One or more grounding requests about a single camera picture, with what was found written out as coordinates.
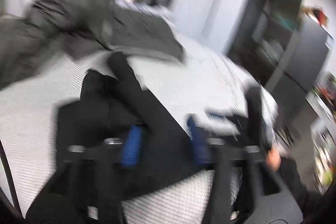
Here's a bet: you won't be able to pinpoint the person's right hand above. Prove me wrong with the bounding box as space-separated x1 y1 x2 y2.
265 146 281 172

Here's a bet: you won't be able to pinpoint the dark glass cabinet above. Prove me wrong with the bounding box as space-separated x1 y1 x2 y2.
229 0 333 120

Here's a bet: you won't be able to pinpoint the black pants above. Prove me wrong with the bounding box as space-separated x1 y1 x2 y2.
55 52 202 200

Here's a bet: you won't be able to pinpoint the white honeycomb mattress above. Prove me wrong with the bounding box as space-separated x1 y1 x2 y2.
0 37 279 224

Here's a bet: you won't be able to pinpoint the dark grey duvet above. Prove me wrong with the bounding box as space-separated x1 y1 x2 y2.
1 0 184 88

